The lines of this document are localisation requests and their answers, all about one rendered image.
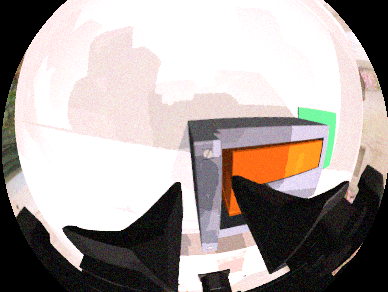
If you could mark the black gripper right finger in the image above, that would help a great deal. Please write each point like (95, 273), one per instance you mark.
(278, 222)

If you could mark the orange l-shaped part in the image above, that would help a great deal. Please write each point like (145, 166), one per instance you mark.
(265, 163)

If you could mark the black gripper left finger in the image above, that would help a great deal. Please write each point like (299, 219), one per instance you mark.
(151, 245)

